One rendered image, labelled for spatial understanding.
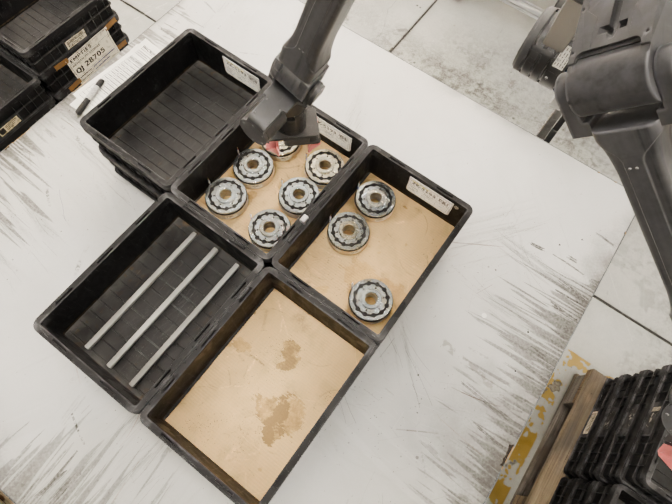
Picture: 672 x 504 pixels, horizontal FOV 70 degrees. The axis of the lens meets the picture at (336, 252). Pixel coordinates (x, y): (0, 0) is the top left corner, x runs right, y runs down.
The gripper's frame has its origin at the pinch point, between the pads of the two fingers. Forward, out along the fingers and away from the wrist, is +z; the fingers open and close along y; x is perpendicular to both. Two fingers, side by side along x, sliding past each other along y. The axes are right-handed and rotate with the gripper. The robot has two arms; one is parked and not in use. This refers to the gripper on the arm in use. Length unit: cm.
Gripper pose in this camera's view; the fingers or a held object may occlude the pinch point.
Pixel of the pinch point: (293, 149)
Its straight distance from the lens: 102.9
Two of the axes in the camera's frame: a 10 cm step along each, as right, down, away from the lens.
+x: -1.3, -9.3, 3.5
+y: 9.9, -1.1, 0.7
